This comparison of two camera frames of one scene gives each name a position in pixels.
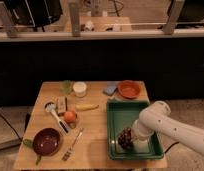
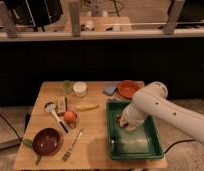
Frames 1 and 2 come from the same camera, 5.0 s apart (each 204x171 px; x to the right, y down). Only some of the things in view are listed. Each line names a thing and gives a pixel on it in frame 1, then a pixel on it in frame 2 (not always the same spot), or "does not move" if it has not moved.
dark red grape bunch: [125, 139] → [118, 120]
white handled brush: [51, 106] does not move
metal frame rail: [170, 32] does not move
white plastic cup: [80, 89] does not move
